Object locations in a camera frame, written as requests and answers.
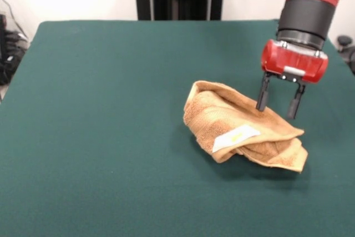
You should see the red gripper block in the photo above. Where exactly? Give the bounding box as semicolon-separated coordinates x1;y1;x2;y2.
255;39;329;120

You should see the tan terry towel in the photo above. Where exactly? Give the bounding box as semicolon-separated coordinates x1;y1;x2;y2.
182;80;308;173

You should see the dark green table cloth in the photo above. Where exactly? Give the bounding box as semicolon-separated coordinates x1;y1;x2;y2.
0;19;355;237

